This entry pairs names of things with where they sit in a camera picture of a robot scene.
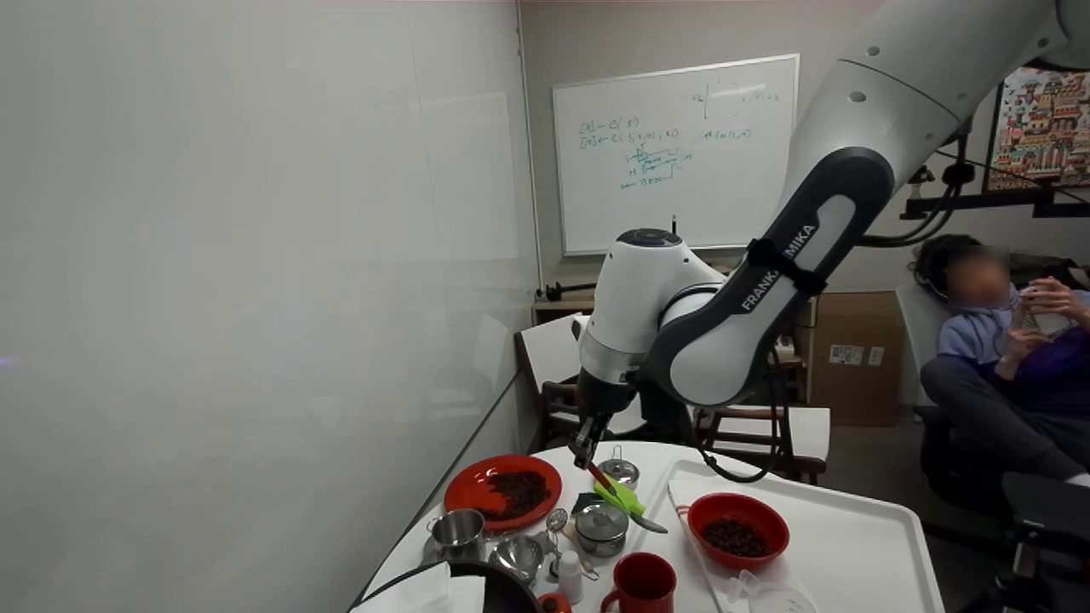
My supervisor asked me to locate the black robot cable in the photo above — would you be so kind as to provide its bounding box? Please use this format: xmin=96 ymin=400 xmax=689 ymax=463
xmin=689 ymin=326 xmax=802 ymax=487

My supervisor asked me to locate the seated person in purple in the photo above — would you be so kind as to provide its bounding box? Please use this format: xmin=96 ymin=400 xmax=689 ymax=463
xmin=912 ymin=236 xmax=1090 ymax=485

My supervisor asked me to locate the green plastic tool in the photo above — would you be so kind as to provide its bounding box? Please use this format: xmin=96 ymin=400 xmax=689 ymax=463
xmin=589 ymin=473 xmax=647 ymax=525

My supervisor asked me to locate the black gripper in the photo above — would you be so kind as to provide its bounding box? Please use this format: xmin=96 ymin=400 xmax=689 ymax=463
xmin=569 ymin=370 xmax=639 ymax=477

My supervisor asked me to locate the colourful wall poster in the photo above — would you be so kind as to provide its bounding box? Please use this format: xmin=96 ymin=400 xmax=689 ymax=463
xmin=985 ymin=65 xmax=1090 ymax=195

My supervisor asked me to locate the white cushioned wooden chair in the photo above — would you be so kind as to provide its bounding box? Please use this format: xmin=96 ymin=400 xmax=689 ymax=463
xmin=513 ymin=310 xmax=650 ymax=451
xmin=691 ymin=400 xmax=834 ymax=485

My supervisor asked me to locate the small steel cup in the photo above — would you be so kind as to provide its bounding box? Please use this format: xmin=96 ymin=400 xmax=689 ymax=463
xmin=490 ymin=532 xmax=550 ymax=585

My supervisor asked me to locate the black horizontal rod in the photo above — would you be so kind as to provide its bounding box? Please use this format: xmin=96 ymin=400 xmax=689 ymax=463
xmin=537 ymin=275 xmax=601 ymax=303

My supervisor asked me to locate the large cardboard box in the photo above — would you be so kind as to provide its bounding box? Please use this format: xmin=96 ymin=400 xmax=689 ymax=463
xmin=795 ymin=288 xmax=909 ymax=430

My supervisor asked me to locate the black wall cable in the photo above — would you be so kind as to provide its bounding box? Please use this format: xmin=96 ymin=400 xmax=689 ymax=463
xmin=349 ymin=370 xmax=529 ymax=611

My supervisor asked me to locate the small glass jar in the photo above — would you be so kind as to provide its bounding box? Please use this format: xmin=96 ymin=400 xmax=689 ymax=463
xmin=596 ymin=456 xmax=645 ymax=490

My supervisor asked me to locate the dark coffee beans heap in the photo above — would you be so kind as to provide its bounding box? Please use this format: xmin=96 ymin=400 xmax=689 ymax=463
xmin=484 ymin=471 xmax=557 ymax=522
xmin=702 ymin=519 xmax=778 ymax=559

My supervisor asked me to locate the white plastic tray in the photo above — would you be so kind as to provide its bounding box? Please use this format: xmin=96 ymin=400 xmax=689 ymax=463
xmin=628 ymin=456 xmax=946 ymax=613

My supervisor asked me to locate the whiteboard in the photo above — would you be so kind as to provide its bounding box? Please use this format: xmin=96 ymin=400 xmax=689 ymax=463
xmin=550 ymin=50 xmax=803 ymax=258

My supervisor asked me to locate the large steel cup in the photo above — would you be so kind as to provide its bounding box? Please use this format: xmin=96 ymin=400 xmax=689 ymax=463
xmin=427 ymin=509 xmax=490 ymax=564

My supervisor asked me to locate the red plate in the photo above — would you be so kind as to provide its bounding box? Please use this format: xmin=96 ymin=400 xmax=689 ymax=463
xmin=441 ymin=454 xmax=566 ymax=538

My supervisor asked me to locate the red bowl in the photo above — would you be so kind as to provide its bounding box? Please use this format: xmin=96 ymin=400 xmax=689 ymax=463
xmin=686 ymin=490 xmax=795 ymax=575

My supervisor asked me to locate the red mug cup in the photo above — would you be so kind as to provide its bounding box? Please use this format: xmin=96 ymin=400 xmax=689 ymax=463
xmin=596 ymin=548 xmax=681 ymax=613

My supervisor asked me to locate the small white bottle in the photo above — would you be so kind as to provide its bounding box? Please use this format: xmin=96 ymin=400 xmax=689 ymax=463
xmin=550 ymin=548 xmax=589 ymax=605

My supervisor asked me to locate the black office chair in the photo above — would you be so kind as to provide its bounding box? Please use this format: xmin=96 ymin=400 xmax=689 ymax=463
xmin=915 ymin=403 xmax=1090 ymax=613

